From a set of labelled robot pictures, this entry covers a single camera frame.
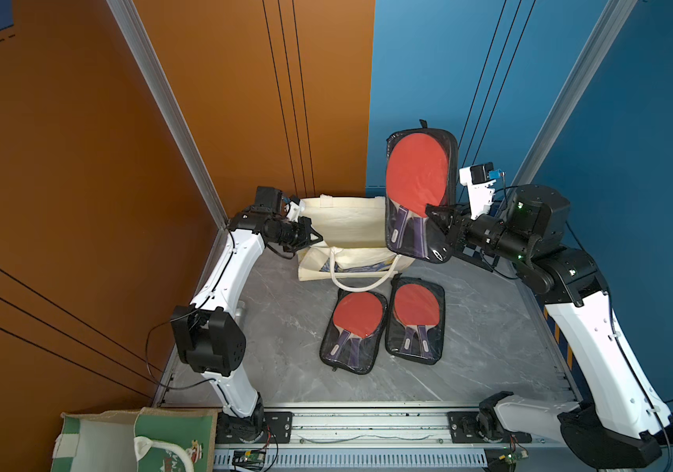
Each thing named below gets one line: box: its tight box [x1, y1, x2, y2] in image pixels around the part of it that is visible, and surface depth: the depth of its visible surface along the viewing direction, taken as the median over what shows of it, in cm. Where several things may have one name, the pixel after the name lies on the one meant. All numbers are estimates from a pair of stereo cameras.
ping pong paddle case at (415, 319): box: [384, 273, 446, 365], surface depth 92 cm
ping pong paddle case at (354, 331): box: [318, 289, 388, 375], surface depth 89 cm
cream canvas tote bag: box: [297, 193, 417, 293], surface depth 87 cm
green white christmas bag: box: [50, 408, 219, 472], surface depth 57 cm
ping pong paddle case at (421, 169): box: [384, 119, 459, 263], surface depth 60 cm
